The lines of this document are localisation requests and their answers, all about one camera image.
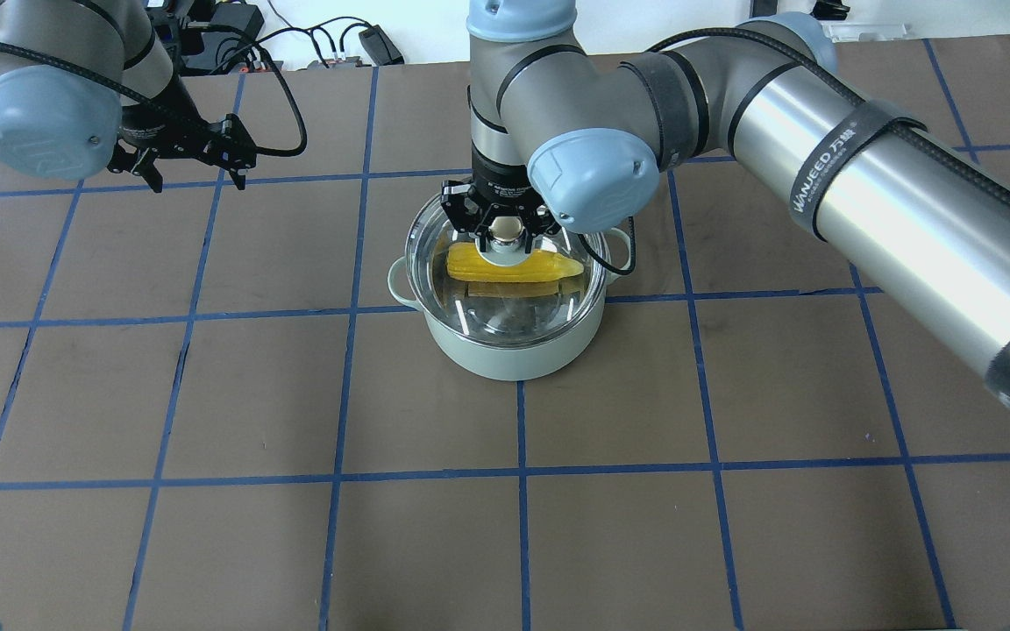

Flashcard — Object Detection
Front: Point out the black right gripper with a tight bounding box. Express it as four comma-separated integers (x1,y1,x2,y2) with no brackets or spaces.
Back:
440,174,562,237

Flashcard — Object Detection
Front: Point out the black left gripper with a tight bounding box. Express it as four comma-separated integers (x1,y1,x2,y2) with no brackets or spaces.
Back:
109,100,257,195

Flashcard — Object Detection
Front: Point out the yellow corn cob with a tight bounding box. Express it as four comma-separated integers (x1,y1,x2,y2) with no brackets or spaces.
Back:
445,243,585,284

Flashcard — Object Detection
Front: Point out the glass pot lid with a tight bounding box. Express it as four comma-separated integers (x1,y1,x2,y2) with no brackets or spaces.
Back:
404,197,613,349

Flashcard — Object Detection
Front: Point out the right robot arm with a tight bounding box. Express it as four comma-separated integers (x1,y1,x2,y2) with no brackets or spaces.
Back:
441,1,1010,410

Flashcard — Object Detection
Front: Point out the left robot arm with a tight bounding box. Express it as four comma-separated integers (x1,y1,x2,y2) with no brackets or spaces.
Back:
0,1,257,191

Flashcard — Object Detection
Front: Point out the pale green electric pot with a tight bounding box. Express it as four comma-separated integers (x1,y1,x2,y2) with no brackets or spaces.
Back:
388,218,635,382

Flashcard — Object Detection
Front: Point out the black power brick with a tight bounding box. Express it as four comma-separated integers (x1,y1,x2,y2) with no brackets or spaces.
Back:
179,3,265,76

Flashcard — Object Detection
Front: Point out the small black charger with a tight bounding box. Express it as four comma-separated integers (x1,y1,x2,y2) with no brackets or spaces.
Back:
358,25,405,67

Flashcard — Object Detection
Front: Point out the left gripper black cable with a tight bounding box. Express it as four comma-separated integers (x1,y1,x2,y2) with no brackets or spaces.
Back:
0,25,309,159

